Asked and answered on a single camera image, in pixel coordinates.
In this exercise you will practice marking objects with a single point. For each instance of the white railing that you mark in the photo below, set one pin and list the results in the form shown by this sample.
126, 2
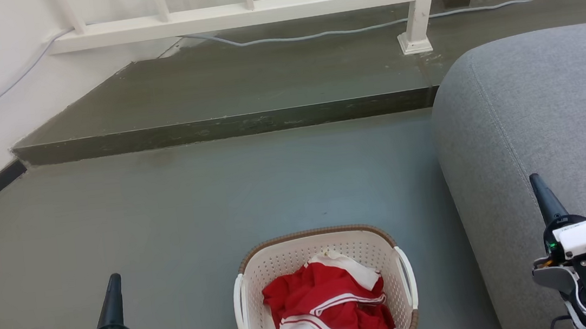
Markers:
239, 15

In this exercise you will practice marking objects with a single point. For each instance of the white brown-rimmed laundry basket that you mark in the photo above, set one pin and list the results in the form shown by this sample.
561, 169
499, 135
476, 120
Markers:
281, 261

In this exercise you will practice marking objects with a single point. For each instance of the red white-striped garment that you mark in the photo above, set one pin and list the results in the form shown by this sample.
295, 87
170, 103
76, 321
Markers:
328, 291

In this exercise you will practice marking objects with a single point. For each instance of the raised concrete step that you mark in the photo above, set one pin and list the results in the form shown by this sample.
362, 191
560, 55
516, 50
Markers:
225, 90

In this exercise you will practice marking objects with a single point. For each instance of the grey fabric sofa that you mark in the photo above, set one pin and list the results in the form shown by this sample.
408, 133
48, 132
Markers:
537, 106

